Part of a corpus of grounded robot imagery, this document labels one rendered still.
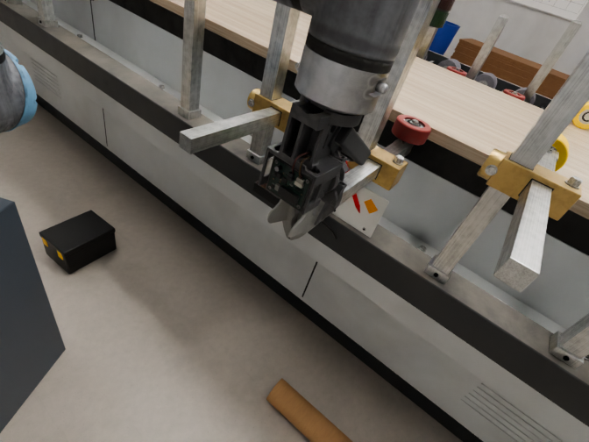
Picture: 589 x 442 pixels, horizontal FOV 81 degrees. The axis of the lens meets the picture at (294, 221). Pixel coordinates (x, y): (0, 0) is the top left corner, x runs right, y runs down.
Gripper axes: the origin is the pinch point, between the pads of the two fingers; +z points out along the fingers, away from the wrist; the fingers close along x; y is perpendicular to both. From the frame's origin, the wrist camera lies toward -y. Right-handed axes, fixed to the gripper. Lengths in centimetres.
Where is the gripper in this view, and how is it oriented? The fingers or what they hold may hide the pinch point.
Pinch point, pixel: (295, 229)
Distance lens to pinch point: 50.7
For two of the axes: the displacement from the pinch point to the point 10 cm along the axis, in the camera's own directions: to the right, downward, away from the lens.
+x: 7.7, 5.4, -3.4
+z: -2.6, 7.5, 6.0
